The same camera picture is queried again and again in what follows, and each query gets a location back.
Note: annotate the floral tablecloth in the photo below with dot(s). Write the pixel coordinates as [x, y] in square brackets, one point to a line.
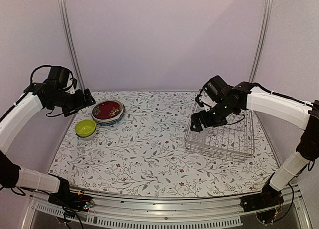
[144, 154]

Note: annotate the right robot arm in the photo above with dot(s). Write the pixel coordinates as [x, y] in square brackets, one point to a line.
[252, 96]

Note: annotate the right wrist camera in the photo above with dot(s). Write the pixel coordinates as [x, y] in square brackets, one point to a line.
[214, 86]

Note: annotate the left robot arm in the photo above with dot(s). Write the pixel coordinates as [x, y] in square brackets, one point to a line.
[30, 103]

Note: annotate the blue polka dot plate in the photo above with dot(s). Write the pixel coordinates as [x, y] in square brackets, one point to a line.
[111, 124]

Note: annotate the white small bowl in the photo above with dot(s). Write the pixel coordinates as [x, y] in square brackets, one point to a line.
[89, 137]

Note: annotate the pale green flower plate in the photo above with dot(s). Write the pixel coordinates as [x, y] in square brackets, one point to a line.
[99, 122]

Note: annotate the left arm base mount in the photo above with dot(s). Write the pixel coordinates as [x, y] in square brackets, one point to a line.
[78, 201]

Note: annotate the white cream plate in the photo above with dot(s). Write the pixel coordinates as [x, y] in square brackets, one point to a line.
[112, 121]

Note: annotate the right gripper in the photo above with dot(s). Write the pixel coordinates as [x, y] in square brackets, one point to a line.
[207, 123]

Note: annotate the clear glass cup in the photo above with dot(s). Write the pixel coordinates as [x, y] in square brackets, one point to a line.
[198, 137]

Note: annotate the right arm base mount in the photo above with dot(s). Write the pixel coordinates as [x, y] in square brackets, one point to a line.
[268, 197]

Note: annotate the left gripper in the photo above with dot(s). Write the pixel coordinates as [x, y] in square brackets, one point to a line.
[80, 103]

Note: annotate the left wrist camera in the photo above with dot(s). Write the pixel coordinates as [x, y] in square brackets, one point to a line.
[59, 75]

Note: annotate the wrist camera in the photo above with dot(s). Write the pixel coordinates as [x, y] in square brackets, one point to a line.
[214, 86]
[59, 75]

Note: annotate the dark red patterned plate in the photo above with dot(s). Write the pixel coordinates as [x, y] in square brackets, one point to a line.
[107, 110]

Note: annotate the front aluminium rail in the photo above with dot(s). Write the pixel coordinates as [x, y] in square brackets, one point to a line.
[116, 211]

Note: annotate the lime green bowl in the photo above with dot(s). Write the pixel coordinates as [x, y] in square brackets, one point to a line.
[85, 128]

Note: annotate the wire dish rack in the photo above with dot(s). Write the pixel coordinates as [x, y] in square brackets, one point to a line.
[233, 142]

